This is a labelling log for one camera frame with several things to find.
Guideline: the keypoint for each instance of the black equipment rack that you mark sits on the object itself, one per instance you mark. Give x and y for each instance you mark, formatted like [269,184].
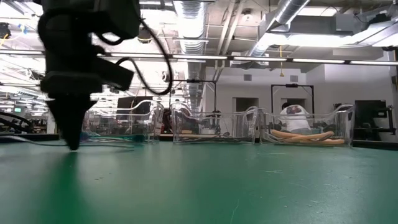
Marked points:
[367,112]

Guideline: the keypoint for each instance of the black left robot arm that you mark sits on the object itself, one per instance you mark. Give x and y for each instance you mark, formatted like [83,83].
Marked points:
[118,15]

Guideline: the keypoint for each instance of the silver ventilation duct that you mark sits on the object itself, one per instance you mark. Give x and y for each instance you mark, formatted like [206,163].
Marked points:
[189,31]
[289,12]

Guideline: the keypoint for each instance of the ceiling smoke detector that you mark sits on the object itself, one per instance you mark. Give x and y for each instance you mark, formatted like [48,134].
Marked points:
[247,16]

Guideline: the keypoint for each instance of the green exit sign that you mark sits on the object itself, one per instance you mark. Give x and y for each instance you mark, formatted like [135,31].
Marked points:
[17,109]

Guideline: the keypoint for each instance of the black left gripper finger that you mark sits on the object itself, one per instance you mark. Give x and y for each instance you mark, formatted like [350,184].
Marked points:
[73,124]

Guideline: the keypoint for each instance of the green table mat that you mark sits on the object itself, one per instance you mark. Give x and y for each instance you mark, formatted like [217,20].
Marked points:
[199,186]

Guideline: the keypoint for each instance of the wall vent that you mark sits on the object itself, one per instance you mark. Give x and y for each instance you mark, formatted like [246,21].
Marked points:
[293,78]
[247,77]

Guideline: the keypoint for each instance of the black round ceiling fixture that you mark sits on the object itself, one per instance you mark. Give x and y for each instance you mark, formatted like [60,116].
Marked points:
[164,77]

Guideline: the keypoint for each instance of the black background robot arm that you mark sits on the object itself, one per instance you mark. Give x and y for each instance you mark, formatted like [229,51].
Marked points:
[15,121]

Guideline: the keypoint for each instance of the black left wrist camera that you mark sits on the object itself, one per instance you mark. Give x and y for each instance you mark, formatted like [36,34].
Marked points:
[115,74]

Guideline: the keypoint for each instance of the black rig frame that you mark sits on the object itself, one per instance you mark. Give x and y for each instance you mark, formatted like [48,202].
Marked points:
[292,85]

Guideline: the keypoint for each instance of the black monitor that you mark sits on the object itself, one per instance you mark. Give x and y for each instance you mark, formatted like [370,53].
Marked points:
[124,104]

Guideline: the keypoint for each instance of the black ceiling camera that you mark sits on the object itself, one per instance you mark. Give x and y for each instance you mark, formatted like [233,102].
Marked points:
[146,35]

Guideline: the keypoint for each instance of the long light bar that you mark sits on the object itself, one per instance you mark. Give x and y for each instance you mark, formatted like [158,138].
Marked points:
[248,58]

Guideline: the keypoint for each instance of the person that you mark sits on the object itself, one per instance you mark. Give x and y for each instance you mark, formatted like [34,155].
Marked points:
[295,116]

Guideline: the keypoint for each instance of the clear plastic bin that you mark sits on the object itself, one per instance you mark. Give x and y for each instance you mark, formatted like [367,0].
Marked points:
[180,124]
[346,124]
[152,124]

